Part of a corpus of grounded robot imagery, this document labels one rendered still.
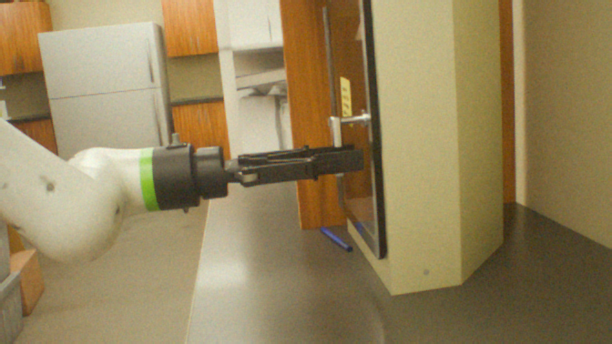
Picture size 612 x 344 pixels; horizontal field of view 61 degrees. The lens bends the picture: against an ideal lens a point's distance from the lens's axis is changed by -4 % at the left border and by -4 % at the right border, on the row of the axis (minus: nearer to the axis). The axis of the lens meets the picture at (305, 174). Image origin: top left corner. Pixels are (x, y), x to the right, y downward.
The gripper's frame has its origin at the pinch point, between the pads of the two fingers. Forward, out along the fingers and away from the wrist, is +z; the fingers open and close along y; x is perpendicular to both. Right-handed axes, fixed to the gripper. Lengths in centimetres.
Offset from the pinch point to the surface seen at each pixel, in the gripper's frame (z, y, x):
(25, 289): -149, 222, 99
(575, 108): 49, 15, -2
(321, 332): -6.1, -12.8, 20.5
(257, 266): -13.6, 14.1, 20.5
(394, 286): 6.2, -5.2, 19.0
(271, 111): -2, 131, 4
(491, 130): 26.6, 4.9, -0.9
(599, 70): 49, 8, -9
